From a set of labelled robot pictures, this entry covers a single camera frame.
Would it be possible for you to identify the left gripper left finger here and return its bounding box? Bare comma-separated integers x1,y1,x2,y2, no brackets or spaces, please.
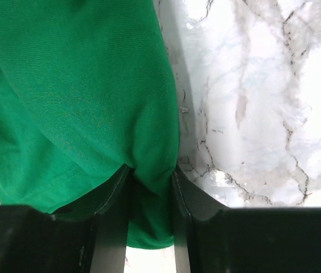
52,165,133,221

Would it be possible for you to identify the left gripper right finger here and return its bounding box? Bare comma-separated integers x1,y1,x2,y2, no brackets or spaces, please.
174,165,229,221

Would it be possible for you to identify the green t-shirt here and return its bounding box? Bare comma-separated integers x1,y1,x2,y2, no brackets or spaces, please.
0,0,179,249

